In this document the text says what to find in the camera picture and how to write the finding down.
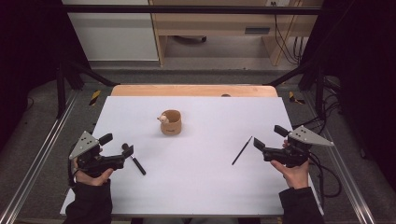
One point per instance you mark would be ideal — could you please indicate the yellow clamp right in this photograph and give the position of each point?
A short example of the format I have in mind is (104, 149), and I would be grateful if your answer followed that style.
(294, 97)

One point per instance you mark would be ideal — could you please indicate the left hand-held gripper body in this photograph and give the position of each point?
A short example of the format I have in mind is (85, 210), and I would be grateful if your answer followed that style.
(85, 145)

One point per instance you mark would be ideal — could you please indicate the black metal crossbar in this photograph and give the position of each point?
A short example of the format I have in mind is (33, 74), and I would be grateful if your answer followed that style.
(186, 9)

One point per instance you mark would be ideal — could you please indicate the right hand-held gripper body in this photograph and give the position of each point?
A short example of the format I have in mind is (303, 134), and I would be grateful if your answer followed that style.
(303, 137)

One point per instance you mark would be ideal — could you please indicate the light wooden desk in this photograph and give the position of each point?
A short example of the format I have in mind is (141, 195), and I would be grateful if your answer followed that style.
(214, 25)

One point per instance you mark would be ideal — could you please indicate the dark curtain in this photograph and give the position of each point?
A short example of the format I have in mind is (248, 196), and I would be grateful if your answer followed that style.
(364, 77)
(28, 53)

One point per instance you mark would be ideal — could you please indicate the person's left hand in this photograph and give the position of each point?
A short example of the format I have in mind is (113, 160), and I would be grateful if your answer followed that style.
(91, 180)

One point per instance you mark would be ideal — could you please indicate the black metal stand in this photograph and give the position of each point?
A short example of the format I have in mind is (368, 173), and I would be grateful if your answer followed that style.
(74, 77)
(311, 77)

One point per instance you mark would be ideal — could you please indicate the wooden table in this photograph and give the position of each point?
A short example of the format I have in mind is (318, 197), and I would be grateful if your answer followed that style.
(193, 90)

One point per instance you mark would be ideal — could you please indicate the white cabinet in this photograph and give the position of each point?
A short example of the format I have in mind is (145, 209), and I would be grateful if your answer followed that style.
(115, 34)

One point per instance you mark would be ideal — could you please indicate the aluminium rail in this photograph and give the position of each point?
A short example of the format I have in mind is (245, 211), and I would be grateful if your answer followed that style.
(345, 174)
(40, 155)

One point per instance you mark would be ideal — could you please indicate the person's right hand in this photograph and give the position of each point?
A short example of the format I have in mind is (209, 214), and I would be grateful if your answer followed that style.
(295, 177)

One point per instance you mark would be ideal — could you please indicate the wooden cup with animal figure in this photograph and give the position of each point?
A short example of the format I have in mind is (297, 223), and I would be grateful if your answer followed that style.
(171, 126)

